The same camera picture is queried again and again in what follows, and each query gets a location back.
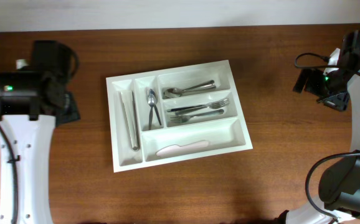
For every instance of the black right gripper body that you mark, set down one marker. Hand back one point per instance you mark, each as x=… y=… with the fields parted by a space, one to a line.
x=330 y=88

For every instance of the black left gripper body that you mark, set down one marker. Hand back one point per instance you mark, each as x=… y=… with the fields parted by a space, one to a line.
x=71 y=113

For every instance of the steel kitchen tongs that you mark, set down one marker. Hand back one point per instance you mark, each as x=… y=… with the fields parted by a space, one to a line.
x=130 y=113

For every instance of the steel fork tines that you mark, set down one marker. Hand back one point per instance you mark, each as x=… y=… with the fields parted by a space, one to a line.
x=193 y=110

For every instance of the steel fork horizontal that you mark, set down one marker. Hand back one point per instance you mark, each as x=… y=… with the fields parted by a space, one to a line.
x=213 y=105

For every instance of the small steel teaspoon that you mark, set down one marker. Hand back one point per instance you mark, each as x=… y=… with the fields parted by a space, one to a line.
x=155 y=108
x=152 y=103

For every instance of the steel tablespoon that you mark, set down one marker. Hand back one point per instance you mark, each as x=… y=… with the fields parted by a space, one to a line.
x=210 y=82
x=177 y=92

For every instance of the white plastic knife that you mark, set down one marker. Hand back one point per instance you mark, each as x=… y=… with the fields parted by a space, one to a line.
x=176 y=150

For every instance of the steel fork crossing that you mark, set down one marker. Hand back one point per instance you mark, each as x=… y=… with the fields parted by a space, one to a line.
x=186 y=118

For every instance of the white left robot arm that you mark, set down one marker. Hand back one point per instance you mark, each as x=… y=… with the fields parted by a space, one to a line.
x=32 y=105

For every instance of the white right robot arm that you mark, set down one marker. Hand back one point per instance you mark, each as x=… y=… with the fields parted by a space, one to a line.
x=338 y=197

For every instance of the white plastic cutlery tray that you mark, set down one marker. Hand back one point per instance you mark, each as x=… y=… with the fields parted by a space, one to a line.
x=226 y=133

